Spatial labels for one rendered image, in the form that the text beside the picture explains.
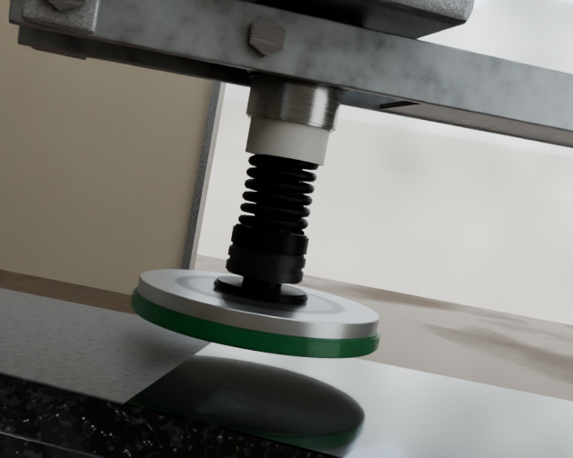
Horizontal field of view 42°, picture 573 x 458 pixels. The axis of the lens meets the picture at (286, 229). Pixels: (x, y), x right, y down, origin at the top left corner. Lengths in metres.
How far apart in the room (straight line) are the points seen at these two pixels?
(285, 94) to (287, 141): 0.04
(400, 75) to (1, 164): 5.49
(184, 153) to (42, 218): 1.19
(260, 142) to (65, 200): 5.20
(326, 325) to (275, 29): 0.23
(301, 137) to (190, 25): 0.13
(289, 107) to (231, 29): 0.08
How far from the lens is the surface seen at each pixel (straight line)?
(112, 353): 0.61
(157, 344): 0.66
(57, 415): 0.51
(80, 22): 0.55
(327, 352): 0.58
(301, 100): 0.62
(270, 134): 0.62
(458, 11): 0.61
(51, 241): 5.85
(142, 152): 5.61
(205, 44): 0.58
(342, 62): 0.61
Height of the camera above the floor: 0.98
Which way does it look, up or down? 3 degrees down
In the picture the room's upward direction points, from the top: 10 degrees clockwise
